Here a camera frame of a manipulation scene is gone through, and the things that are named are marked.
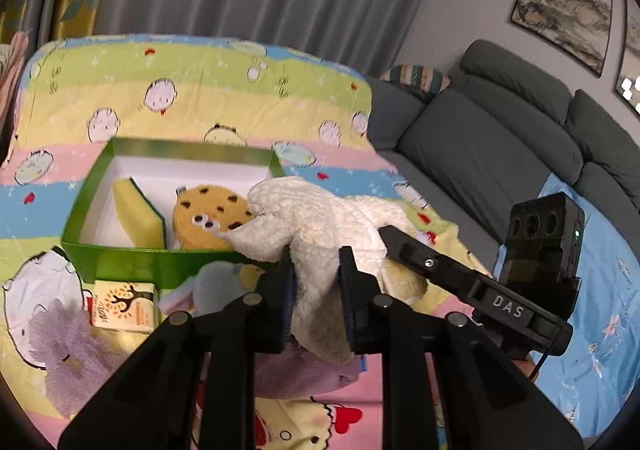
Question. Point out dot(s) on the blue elephant plush toy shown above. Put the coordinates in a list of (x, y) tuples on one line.
[(220, 280)]

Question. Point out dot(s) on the cream fluffy cloth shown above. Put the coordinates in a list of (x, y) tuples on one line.
[(320, 215)]

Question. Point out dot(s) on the purple fluffy cloth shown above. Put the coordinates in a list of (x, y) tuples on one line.
[(65, 355)]

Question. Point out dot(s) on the landscape wall painting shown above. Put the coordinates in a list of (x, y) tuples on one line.
[(631, 64), (565, 4)]

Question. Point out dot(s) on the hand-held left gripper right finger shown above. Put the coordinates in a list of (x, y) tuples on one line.
[(347, 300)]

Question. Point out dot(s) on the striped cushion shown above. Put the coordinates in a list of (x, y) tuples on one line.
[(415, 77)]

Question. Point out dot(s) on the pink printed cloth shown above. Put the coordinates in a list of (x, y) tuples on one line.
[(12, 79)]

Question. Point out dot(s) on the mauve towel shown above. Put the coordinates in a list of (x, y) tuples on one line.
[(300, 376)]

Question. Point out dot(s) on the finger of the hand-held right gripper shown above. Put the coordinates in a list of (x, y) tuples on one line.
[(425, 260)]

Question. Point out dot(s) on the yellow green sponge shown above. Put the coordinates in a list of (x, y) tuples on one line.
[(131, 210)]

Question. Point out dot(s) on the yellow tissue packet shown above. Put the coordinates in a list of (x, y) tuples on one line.
[(122, 307)]

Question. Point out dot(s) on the blue floral blanket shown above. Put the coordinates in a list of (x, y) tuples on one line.
[(600, 355)]

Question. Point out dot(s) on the cookie plush toy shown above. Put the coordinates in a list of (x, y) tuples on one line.
[(210, 211)]

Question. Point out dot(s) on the green cardboard box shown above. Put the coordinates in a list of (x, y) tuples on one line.
[(125, 265)]

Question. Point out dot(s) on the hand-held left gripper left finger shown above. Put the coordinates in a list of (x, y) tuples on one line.
[(287, 292)]

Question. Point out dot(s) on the grey sofa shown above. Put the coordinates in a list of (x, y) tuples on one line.
[(475, 144)]

